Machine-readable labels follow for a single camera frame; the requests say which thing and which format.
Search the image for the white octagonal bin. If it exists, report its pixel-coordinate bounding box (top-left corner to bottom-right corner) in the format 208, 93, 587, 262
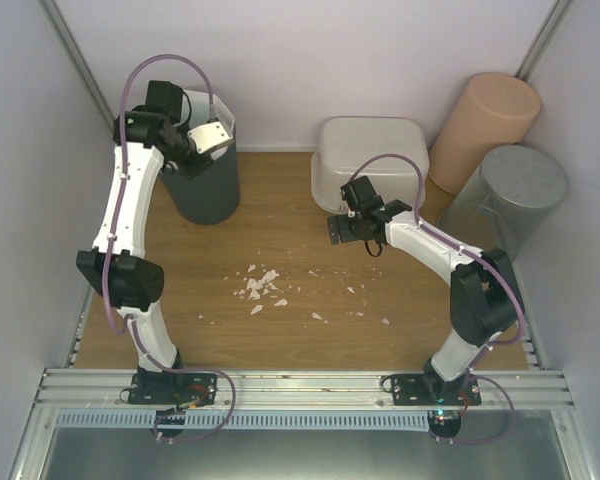
184, 90, 235, 137

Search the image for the dark grey bin white liner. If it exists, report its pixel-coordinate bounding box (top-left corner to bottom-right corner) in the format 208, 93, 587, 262
160, 144, 241, 225

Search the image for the white plastic basin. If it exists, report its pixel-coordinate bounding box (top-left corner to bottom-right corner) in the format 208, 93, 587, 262
309, 116, 430, 214

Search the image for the salmon pink plastic bin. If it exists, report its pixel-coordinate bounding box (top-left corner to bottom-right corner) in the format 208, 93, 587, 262
429, 72, 542, 195

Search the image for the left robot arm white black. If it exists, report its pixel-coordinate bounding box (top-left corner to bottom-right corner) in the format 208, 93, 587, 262
76, 80, 217, 408

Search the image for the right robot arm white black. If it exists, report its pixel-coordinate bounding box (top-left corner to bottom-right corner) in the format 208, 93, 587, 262
327, 176, 524, 405

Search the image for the white plastic shard pile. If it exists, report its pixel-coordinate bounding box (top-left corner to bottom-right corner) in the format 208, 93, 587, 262
232, 264, 288, 307

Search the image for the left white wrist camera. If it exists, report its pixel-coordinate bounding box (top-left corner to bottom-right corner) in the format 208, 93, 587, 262
187, 120, 233, 154

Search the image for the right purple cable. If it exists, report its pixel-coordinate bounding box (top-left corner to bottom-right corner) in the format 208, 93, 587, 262
349, 153, 526, 371

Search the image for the purple cable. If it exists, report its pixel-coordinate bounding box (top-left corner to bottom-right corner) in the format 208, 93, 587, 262
102, 53, 216, 371
349, 153, 526, 371

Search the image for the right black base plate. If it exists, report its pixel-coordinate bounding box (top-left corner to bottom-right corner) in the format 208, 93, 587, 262
379, 373, 482, 407

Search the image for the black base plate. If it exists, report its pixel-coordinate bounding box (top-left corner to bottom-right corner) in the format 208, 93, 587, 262
119, 369, 218, 408
379, 373, 482, 407

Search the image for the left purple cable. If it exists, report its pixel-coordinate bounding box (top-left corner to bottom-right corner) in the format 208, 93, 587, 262
102, 53, 216, 371

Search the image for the left aluminium frame post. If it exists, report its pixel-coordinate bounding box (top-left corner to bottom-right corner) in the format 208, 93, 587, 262
37, 0, 114, 131

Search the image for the aluminium frame post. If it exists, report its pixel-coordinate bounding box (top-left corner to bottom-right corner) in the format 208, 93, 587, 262
514, 0, 575, 82
37, 0, 114, 131

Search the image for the grey slotted cable duct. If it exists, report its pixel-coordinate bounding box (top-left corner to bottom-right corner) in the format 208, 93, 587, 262
56, 409, 429, 432

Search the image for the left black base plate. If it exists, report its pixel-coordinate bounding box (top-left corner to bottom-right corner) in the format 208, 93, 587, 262
119, 369, 218, 408

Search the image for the aluminium front rail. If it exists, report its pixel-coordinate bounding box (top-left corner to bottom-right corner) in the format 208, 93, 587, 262
35, 369, 575, 411

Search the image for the right aluminium frame post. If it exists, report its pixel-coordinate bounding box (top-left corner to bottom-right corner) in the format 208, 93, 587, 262
514, 0, 575, 82

